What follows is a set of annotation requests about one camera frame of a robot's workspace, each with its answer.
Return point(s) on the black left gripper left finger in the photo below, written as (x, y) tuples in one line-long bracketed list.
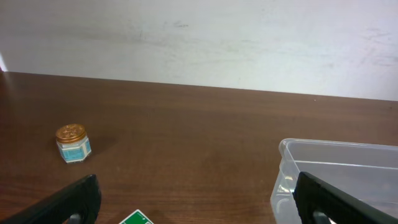
[(78, 202)]

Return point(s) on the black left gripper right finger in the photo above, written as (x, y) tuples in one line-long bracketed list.
[(319, 202)]

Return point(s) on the small jar gold lid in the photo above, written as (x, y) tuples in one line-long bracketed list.
[(73, 143)]

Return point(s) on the clear plastic container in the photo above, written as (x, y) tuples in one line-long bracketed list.
[(367, 172)]

